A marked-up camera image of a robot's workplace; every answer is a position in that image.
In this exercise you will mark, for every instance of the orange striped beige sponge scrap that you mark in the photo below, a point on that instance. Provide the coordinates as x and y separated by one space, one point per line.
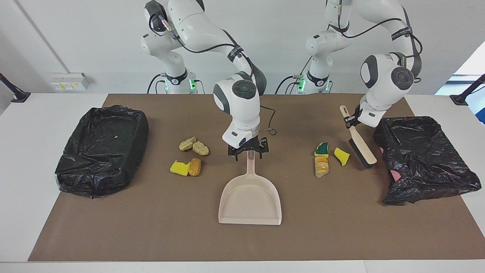
321 167

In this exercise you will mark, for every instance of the yellow sponge wedge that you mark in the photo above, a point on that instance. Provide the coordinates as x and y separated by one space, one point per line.
341 156

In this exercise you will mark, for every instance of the black clamp post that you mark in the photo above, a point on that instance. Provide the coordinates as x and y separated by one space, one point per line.
460 99
19 96

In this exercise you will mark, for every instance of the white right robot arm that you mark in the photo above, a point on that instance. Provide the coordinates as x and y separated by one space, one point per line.
242 106

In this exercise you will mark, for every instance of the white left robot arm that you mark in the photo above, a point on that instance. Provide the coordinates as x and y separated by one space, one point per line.
382 79

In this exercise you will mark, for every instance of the rectangular bin with black bag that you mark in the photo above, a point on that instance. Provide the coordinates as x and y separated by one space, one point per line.
98 151

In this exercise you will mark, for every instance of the beige crumbly sponge scrap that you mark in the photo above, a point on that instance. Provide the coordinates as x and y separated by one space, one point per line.
201 148

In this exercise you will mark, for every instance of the brown table mat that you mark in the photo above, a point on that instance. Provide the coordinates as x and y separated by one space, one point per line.
242 242

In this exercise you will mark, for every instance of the beige hand brush black bristles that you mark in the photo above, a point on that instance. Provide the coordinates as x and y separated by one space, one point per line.
363 149

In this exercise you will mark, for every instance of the beige plastic dustpan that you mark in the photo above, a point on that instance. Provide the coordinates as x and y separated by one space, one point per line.
250 197

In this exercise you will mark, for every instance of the white wall socket strip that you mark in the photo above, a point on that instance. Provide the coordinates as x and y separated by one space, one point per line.
68 81

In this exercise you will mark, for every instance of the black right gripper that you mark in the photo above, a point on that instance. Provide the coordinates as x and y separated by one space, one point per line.
250 146

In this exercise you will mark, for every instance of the pale grey-beige sponge scrap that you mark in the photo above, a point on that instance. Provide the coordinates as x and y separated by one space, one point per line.
187 144

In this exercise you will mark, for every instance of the pink bin with black bag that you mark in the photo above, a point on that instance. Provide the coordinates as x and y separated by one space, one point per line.
420 159

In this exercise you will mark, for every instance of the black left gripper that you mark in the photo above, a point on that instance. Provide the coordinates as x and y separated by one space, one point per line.
356 114

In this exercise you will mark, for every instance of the brown sponge scrap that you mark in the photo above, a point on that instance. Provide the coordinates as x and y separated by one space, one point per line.
195 167

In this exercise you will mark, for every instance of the green and yellow sponge scrap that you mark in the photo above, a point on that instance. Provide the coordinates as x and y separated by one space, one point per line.
322 150

